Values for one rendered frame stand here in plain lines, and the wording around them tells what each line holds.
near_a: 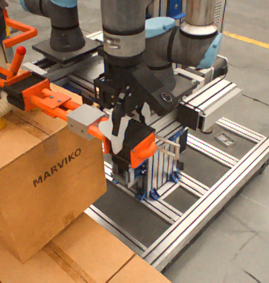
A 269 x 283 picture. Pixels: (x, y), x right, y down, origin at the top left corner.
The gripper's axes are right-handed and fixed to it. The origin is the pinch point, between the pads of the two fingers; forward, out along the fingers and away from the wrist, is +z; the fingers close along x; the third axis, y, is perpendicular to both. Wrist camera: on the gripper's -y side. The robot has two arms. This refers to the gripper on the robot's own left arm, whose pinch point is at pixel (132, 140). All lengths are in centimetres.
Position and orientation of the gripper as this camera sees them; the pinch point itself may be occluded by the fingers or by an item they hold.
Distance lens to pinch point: 76.4
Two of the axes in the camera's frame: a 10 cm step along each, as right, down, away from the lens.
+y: -7.8, -3.9, 4.9
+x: -6.2, 4.9, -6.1
